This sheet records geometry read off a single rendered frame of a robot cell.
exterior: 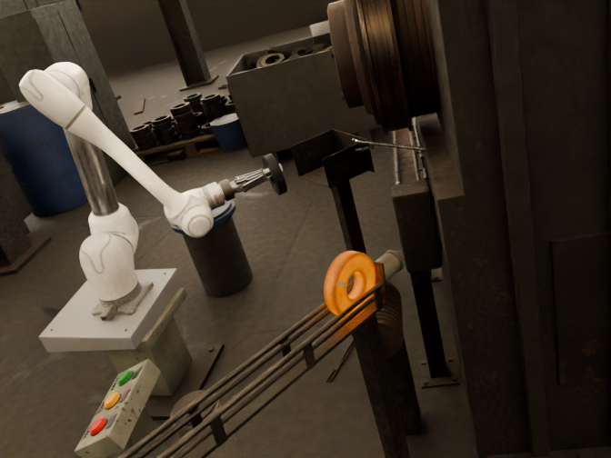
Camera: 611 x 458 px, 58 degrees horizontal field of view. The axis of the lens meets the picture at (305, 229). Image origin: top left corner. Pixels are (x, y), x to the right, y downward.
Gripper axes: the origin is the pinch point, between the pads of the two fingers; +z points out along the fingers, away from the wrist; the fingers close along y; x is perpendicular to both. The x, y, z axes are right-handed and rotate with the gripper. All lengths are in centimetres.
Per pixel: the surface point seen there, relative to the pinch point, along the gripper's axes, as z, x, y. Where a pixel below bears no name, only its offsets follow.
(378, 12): 25, 49, 64
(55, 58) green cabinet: -82, 44, -297
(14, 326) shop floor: -147, -65, -108
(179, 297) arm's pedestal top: -51, -36, -7
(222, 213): -21, -29, -51
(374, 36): 22, 45, 65
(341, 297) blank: -10, -1, 89
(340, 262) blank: -7, 6, 86
